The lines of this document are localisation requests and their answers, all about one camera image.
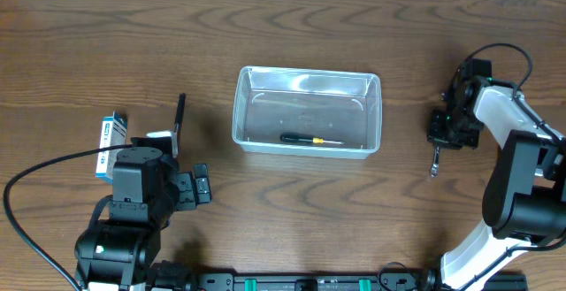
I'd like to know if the silver ratchet wrench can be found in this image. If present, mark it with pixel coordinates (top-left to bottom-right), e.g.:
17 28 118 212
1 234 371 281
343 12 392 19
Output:
430 145 440 178

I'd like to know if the black yellow precision screwdriver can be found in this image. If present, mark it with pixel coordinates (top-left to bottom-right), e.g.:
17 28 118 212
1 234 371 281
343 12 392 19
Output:
279 133 345 145

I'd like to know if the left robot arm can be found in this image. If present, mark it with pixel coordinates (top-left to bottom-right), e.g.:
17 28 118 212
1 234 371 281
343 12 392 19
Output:
75 147 211 290

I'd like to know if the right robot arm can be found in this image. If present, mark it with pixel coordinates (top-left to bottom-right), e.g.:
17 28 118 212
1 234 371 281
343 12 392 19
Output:
419 57 565 290

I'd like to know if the clear plastic container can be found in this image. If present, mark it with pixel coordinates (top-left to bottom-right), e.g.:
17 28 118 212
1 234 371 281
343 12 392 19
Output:
232 65 382 159

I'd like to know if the blue white cardboard box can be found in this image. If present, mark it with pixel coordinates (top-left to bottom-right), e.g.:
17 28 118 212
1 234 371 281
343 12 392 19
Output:
96 111 127 183

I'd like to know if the right black cable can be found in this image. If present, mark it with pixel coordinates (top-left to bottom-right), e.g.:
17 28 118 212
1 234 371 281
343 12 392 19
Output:
459 42 566 291

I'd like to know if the black cable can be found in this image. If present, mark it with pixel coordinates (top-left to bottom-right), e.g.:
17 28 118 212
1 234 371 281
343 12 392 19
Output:
3 144 134 291
459 42 566 291

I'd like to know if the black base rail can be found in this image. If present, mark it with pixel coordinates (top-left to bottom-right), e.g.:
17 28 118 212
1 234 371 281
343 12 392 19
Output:
194 264 529 291

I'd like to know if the left black cable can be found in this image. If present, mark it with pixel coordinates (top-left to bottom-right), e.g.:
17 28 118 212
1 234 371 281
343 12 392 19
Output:
3 144 134 291

